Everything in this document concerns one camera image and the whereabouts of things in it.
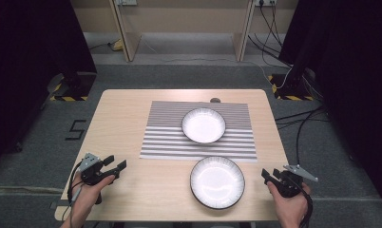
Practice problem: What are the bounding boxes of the person's left hand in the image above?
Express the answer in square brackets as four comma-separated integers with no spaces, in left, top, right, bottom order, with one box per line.
[69,173,116,220]

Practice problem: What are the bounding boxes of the white floor cable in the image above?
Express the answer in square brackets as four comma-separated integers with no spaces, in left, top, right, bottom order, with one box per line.
[138,34,295,90]

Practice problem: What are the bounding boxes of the grey white striped placemat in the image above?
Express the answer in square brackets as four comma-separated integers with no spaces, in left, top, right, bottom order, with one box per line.
[139,100,258,163]

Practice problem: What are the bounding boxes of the white plate with dark rim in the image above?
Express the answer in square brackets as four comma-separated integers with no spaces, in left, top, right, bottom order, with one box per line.
[189,155,246,211]
[181,107,227,145]

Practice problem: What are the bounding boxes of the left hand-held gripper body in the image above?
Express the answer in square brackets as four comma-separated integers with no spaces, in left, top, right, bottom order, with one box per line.
[79,152,121,186]

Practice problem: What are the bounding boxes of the thin black floor cable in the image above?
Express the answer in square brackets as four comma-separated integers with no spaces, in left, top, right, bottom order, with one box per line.
[89,40,117,51]

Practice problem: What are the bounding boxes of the grey tape piece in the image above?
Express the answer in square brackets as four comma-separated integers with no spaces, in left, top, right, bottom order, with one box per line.
[49,199,68,211]

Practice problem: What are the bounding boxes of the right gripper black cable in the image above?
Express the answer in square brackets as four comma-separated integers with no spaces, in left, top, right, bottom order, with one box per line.
[293,181,315,228]

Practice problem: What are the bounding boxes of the long black floor cable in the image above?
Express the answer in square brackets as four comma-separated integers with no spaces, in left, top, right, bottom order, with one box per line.
[295,108,320,166]

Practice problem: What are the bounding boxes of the black cables from socket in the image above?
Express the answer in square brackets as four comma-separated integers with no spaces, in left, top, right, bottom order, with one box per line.
[247,2,294,68]

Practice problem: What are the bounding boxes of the hazard-striped stand base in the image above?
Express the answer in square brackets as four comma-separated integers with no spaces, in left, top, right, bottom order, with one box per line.
[267,73,316,102]
[47,71,98,103]

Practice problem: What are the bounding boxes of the person's right hand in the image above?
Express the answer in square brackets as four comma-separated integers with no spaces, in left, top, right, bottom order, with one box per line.
[267,182,312,228]

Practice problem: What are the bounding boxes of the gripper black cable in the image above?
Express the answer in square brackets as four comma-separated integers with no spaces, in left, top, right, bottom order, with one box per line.
[293,181,315,228]
[61,169,86,228]

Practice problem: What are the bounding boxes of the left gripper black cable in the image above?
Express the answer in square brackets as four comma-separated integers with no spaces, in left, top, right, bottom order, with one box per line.
[61,169,86,228]

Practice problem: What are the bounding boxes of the yellow floor object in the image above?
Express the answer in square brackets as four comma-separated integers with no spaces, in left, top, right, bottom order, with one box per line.
[111,38,124,52]

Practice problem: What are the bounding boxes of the wooden desk side panel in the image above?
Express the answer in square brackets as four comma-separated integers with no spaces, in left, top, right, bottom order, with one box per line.
[231,0,256,63]
[108,0,143,63]

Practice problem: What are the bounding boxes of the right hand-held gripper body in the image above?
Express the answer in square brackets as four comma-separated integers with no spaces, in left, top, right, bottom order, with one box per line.
[268,163,319,200]

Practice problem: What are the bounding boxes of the black curtain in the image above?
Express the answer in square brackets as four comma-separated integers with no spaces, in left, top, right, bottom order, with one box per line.
[0,0,98,170]
[277,0,382,217]

